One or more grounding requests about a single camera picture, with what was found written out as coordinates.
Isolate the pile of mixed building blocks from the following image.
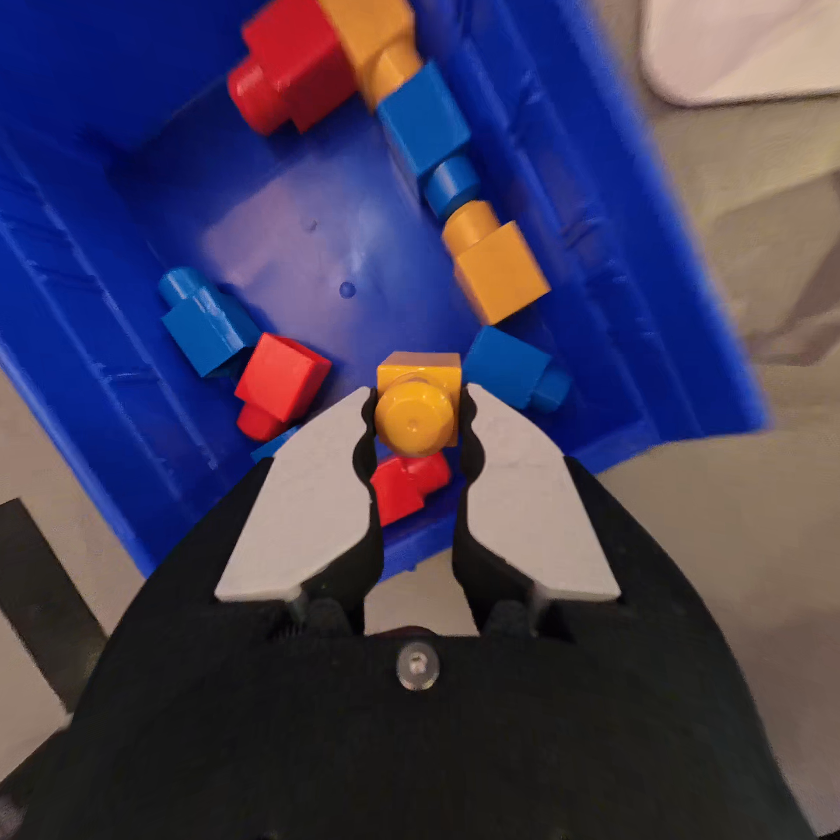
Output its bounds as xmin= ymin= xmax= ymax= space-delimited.
xmin=157 ymin=0 xmax=572 ymax=527

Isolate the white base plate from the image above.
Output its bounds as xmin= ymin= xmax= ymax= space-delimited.
xmin=640 ymin=0 xmax=840 ymax=109

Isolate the blue plastic bin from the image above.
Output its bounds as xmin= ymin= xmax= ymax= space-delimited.
xmin=0 ymin=0 xmax=772 ymax=581

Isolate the yellow toy block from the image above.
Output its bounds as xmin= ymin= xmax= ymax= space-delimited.
xmin=373 ymin=351 xmax=465 ymax=459

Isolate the grey desk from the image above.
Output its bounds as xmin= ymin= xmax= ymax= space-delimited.
xmin=0 ymin=0 xmax=840 ymax=840

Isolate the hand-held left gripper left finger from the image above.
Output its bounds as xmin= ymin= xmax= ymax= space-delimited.
xmin=214 ymin=386 xmax=385 ymax=605

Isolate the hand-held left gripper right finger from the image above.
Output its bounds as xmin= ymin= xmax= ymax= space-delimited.
xmin=453 ymin=384 xmax=623 ymax=608

